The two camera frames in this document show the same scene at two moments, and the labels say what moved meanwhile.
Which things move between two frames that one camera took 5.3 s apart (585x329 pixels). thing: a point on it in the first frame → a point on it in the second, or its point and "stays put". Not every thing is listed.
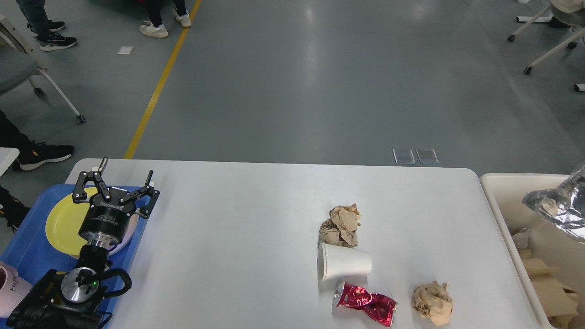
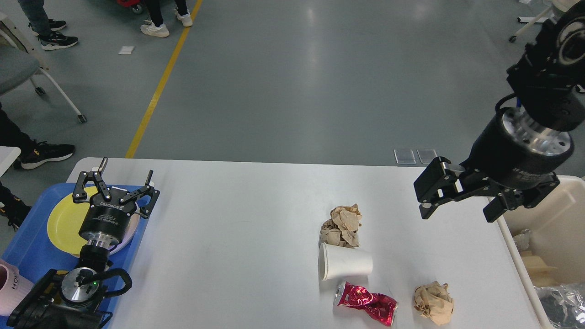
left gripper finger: x=79 y=195 stays put
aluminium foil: x=521 y=239 stays put
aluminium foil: x=565 y=205 → x=564 y=306
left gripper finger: x=146 y=210 stays put
